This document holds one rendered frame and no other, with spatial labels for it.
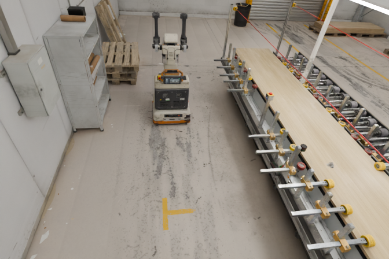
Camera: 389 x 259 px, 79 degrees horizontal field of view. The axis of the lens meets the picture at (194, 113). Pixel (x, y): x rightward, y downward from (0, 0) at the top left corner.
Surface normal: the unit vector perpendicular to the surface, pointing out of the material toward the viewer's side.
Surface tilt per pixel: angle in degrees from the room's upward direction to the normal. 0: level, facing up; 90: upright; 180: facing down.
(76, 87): 90
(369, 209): 0
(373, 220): 0
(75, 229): 0
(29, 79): 90
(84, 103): 90
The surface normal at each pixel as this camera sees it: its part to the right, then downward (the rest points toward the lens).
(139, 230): 0.07, -0.79
